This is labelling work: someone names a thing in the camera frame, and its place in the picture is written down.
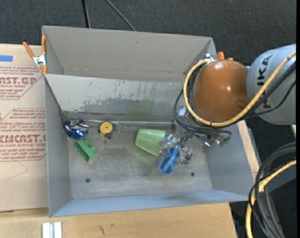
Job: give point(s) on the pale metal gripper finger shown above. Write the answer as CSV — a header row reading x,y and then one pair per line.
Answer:
x,y
185,154
169,140

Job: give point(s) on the light green cup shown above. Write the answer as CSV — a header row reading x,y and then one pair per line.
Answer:
x,y
150,140

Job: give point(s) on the blue crumpled foil packet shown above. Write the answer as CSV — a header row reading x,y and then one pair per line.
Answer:
x,y
75,129

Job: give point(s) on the brown cardboard board red print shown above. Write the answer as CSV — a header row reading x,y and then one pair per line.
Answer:
x,y
21,172

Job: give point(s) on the grey metal bin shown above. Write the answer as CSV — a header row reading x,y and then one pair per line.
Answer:
x,y
130,172

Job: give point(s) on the green toy block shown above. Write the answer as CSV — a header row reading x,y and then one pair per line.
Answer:
x,y
85,149

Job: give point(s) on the yellow and black tape measure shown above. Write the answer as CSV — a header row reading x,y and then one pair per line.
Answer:
x,y
106,128

